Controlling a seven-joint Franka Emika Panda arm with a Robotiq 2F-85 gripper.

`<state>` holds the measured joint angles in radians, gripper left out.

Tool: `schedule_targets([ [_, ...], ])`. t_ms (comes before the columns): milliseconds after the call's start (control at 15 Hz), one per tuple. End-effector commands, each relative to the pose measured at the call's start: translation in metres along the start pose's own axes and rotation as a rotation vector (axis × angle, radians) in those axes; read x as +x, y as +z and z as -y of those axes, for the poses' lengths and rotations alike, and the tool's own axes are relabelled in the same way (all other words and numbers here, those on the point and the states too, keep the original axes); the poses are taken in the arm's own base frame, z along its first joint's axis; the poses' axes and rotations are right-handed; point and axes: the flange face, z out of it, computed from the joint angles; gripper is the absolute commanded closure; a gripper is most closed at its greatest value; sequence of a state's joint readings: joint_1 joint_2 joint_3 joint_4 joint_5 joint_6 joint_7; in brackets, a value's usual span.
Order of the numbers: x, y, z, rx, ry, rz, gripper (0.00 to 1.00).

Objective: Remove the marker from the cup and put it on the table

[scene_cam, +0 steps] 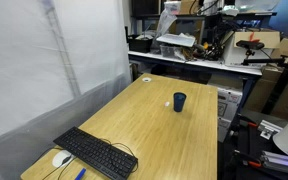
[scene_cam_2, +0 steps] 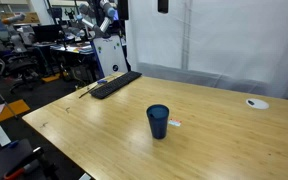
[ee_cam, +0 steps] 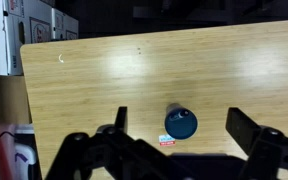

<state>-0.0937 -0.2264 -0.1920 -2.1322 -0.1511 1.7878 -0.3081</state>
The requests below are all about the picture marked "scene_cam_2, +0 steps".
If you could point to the dark blue plastic cup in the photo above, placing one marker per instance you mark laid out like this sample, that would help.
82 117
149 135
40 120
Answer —
157 124

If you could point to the grey orange-capped robot arm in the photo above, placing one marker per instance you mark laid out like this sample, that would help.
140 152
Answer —
14 37

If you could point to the grey blue-jointed robot arm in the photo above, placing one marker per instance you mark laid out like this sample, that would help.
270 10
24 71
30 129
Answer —
104 24

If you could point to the black computer keyboard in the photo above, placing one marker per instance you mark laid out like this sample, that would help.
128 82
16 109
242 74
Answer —
115 84

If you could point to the small blue object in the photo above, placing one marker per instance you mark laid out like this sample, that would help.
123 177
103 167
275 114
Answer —
102 81

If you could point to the cluttered blue desk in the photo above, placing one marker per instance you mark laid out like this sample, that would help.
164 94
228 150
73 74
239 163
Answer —
72 49

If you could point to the black hanging panel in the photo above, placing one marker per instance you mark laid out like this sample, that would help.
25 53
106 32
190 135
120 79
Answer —
123 9

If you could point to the small black hanging box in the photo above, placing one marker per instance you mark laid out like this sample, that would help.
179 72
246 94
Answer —
163 6

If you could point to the yellow floor block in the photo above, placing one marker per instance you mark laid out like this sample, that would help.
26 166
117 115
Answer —
50 78

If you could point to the white fabric curtain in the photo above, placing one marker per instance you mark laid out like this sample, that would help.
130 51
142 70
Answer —
234 43

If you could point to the black computer monitor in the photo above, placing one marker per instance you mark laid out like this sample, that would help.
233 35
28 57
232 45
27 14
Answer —
46 33

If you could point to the black office chair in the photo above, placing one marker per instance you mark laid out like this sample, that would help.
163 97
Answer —
20 65

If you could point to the orange floor mat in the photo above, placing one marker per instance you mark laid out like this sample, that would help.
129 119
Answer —
15 107

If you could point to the silver tripod leg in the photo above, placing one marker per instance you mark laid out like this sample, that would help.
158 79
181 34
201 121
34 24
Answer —
0 96

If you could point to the dark grey flat panel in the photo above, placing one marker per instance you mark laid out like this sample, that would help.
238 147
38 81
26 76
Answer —
4 160

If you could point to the white robot pedestal with stickers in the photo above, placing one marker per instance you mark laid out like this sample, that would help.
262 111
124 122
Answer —
110 55

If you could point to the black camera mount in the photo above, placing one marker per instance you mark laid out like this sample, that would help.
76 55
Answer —
48 165

